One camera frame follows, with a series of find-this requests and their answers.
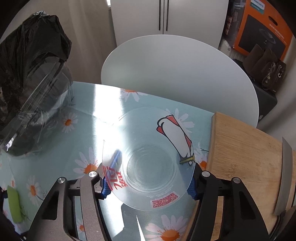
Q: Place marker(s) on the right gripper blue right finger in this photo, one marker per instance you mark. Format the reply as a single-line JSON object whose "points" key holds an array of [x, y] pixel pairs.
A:
{"points": [[196, 182]]}

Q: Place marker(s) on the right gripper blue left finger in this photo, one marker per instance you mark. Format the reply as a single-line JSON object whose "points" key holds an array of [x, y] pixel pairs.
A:
{"points": [[56, 219]]}

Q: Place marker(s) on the clear plastic trash bin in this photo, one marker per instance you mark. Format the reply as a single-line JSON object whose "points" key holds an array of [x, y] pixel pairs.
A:
{"points": [[46, 91]]}

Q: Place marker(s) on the black trash bag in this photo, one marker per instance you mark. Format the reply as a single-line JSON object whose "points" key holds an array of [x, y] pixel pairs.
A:
{"points": [[38, 37]]}

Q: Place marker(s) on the steel cleaver knife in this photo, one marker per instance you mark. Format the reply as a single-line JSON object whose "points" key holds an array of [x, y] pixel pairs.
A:
{"points": [[284, 190]]}

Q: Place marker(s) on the wooden cutting board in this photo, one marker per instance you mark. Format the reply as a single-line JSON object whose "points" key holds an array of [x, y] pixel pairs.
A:
{"points": [[250, 163]]}

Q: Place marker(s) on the daisy pattern tablecloth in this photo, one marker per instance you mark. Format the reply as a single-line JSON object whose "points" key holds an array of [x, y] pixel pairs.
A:
{"points": [[71, 147]]}

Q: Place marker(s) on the black suitcase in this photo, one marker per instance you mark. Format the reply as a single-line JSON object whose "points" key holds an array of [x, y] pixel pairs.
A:
{"points": [[266, 99]]}

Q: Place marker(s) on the white round chair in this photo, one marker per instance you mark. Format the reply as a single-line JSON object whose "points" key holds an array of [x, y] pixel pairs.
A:
{"points": [[184, 70]]}

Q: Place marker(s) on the brown leather handbag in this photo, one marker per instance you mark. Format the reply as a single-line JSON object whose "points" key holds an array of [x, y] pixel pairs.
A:
{"points": [[265, 68]]}

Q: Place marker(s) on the white radiator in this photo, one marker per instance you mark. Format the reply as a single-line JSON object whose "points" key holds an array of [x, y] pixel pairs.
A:
{"points": [[224, 46]]}

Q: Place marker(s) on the orange Philips appliance box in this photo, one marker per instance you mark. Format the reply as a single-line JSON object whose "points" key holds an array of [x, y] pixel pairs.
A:
{"points": [[254, 22]]}

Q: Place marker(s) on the white refrigerator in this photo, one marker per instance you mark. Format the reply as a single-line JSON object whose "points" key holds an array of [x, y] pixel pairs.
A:
{"points": [[200, 20]]}

